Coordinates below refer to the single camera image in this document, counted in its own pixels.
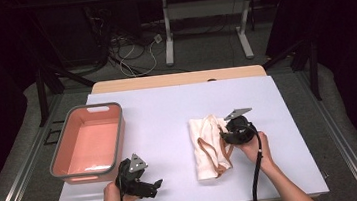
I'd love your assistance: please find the bundle of black cables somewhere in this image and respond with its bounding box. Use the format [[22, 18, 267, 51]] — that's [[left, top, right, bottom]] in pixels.
[[82, 0, 151, 76]]

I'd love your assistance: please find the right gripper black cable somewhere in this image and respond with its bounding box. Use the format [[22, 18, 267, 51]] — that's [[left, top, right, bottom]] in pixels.
[[235, 121, 268, 201]]

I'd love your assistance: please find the cream baby bodysuit brown trim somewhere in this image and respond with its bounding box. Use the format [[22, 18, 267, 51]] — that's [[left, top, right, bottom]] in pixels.
[[187, 112, 239, 182]]

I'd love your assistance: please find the grey metal floor rail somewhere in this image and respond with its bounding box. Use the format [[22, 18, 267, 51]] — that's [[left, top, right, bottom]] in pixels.
[[293, 65, 357, 201], [0, 94, 74, 201]]

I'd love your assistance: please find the white power adapter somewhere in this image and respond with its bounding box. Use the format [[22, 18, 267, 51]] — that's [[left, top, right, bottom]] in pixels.
[[152, 33, 164, 45]]

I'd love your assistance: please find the pink plastic basket grey rim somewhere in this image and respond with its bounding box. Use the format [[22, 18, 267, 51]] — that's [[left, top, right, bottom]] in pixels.
[[43, 100, 132, 188]]

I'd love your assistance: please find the light wooden table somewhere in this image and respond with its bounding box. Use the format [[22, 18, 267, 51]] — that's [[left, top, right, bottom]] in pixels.
[[46, 59, 321, 201]]

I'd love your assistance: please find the person's right hand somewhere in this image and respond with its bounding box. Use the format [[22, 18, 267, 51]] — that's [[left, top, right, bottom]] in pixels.
[[234, 130, 274, 175]]

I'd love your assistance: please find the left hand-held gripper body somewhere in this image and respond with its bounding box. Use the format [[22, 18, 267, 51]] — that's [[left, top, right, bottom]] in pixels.
[[112, 150, 160, 201]]

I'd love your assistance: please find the white floor cable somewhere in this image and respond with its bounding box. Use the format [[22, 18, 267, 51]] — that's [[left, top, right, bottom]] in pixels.
[[116, 39, 161, 79]]

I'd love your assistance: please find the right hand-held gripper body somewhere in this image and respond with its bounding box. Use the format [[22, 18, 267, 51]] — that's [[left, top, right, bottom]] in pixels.
[[217, 106, 260, 148]]

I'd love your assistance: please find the black metal stand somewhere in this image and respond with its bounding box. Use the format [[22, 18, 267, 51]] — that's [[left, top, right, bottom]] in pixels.
[[32, 60, 99, 128], [260, 37, 323, 107]]

